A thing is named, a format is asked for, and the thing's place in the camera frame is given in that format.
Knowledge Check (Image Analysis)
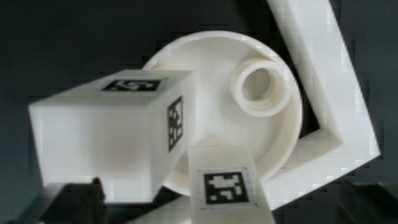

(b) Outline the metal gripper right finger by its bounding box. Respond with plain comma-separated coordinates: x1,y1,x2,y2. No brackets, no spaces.
335,182,398,224

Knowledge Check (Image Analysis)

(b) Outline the white U-shaped fence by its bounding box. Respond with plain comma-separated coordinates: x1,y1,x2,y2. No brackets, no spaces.
127,0,383,224

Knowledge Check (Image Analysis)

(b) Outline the white round stool seat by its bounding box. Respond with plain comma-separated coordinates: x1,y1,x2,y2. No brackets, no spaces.
141,30,306,198

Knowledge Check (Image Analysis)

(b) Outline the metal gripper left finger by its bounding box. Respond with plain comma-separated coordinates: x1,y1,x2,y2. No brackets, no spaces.
15,177,113,224

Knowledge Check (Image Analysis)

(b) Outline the white stool leg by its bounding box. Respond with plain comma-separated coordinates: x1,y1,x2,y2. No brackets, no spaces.
189,137,276,224
29,70,196,203

